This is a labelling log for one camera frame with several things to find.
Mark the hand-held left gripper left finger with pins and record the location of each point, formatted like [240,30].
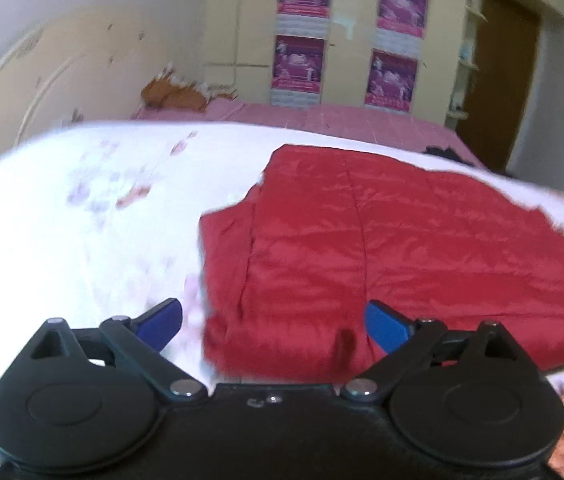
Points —
[161,322]

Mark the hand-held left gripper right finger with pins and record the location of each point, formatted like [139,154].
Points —
[387,327]

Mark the red down jacket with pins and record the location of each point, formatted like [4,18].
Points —
[387,250]

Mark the white floral bed sheet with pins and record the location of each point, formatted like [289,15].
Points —
[61,240]

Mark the dark cloth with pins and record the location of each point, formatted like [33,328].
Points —
[444,152]

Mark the pink checked bed sheet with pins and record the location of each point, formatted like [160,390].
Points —
[342,120]

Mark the cream wooden headboard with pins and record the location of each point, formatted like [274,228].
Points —
[61,70]

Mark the brown wooden door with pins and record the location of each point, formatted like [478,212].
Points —
[504,80]

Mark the cream wardrobe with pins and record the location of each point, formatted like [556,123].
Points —
[347,50]

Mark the cream wall shelf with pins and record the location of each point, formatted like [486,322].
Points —
[467,55]

